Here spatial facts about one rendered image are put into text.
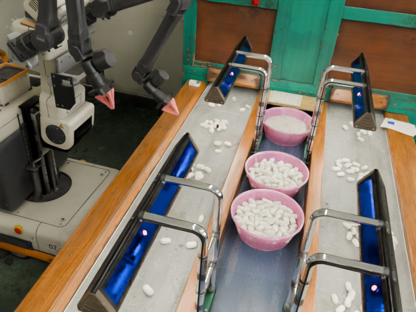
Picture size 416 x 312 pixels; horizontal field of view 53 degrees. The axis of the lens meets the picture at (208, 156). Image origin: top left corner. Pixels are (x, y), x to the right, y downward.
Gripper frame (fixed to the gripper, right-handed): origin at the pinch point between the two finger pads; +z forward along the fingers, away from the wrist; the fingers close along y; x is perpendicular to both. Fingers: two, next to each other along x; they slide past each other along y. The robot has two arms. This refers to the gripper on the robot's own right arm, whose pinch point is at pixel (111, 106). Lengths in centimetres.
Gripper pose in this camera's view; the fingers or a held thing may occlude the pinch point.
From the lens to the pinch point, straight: 168.8
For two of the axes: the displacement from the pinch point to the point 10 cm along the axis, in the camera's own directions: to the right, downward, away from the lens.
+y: 2.9, -5.3, 8.0
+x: -8.8, 1.8, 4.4
